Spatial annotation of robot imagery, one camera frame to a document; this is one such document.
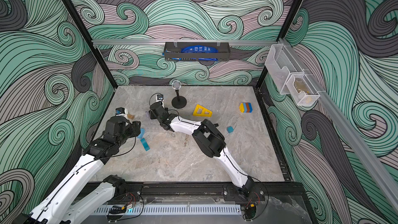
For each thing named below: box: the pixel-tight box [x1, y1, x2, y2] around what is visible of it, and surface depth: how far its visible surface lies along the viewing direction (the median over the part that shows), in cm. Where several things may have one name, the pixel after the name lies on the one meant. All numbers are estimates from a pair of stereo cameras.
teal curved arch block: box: [140, 137, 151, 152], surface depth 92 cm
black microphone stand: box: [171, 89, 188, 109], surface depth 112 cm
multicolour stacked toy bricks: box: [238, 102, 253, 114], surface depth 107 cm
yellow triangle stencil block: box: [192, 103, 213, 118], surface depth 106 cm
